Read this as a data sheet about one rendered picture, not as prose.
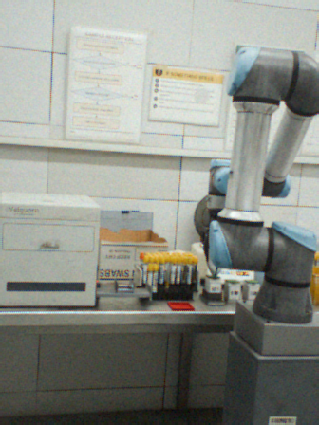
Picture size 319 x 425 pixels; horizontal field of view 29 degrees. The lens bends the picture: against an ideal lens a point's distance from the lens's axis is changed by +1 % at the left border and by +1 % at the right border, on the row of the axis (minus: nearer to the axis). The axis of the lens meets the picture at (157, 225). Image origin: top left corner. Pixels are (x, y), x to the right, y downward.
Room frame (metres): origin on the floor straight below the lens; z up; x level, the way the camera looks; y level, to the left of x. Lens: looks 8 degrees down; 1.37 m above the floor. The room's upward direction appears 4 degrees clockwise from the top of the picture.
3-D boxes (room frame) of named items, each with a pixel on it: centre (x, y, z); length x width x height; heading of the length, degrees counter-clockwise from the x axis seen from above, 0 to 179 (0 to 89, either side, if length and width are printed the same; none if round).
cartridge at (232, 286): (1.92, -0.25, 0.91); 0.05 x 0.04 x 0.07; 14
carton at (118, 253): (2.19, 0.11, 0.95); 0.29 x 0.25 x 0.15; 14
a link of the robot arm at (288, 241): (1.52, -0.33, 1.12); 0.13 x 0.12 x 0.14; 94
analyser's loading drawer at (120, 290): (1.79, 0.11, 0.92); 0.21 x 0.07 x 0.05; 104
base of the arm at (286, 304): (1.53, -0.34, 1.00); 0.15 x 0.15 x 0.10
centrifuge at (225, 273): (2.22, -0.26, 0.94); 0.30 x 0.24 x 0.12; 5
